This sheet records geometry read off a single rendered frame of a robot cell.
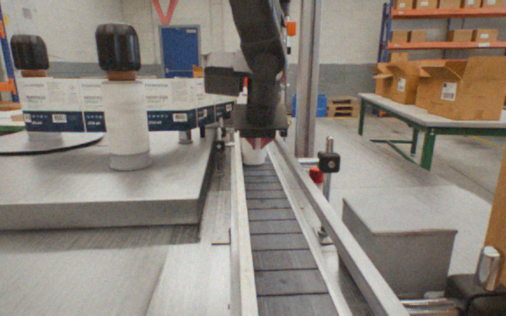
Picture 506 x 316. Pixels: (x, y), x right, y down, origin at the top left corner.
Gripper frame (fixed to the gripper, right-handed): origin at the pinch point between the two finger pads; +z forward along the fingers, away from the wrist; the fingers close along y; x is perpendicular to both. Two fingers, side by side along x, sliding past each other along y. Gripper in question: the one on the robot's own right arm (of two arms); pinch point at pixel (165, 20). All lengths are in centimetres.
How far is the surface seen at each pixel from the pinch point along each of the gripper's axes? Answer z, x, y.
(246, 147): 26.4, 18.2, 8.9
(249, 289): 27, 17, 54
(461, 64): 3, 173, -142
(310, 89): 14.1, 34.8, -4.7
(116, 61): 9.0, -7.8, 10.0
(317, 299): 31, 23, 51
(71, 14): -83, -310, -633
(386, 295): 22, 24, 60
